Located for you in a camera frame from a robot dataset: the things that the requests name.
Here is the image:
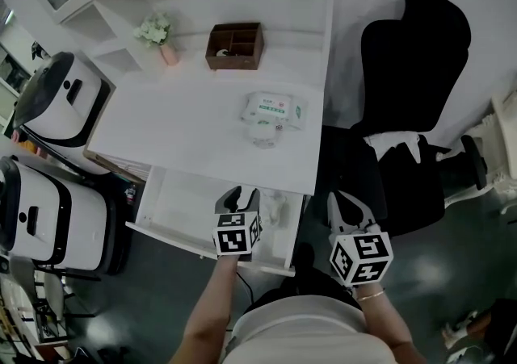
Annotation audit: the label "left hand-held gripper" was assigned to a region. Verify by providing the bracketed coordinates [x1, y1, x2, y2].
[211, 185, 263, 262]

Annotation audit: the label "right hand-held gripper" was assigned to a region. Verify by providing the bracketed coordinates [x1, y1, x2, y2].
[326, 190, 394, 287]

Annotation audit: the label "white tissue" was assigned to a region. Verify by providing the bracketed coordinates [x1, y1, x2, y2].
[259, 188, 291, 227]

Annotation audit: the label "white desk drawer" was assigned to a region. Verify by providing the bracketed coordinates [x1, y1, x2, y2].
[125, 165, 311, 278]

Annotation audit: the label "person's left forearm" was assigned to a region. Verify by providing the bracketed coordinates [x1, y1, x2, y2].
[169, 256, 240, 364]

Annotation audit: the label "person's right forearm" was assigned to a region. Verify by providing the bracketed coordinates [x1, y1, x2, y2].
[354, 283, 427, 364]

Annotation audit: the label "clear round jar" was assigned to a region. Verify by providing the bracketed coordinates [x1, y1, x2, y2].
[246, 119, 280, 150]

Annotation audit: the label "person's black trousers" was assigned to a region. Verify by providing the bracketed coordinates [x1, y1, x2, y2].
[246, 243, 363, 313]

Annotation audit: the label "white desk with shelf hutch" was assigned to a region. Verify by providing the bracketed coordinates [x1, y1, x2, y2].
[7, 0, 334, 196]

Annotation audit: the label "white wet wipes packet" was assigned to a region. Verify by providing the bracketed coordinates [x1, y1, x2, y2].
[240, 90, 309, 132]

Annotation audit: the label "person's white shirt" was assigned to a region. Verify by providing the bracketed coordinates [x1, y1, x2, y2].
[221, 294, 399, 364]

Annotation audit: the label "brown wooden board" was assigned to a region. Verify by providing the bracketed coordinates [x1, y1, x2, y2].
[82, 145, 147, 185]

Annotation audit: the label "brown wooden organizer box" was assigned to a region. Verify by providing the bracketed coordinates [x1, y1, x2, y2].
[204, 22, 266, 72]

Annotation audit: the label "black office chair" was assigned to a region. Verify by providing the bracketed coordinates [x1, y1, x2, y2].
[318, 0, 488, 239]

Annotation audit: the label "white ornate vanity table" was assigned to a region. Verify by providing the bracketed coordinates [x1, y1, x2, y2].
[443, 89, 517, 215]

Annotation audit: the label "pink vase with white flowers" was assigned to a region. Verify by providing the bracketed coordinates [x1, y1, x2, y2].
[132, 11, 180, 68]

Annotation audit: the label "white robot with black lid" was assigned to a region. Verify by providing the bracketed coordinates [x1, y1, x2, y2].
[11, 51, 112, 174]
[0, 155, 131, 277]

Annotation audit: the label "grey stool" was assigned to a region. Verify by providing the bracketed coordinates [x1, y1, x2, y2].
[32, 269, 98, 320]

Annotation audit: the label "black cable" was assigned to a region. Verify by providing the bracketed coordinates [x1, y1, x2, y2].
[235, 270, 254, 303]

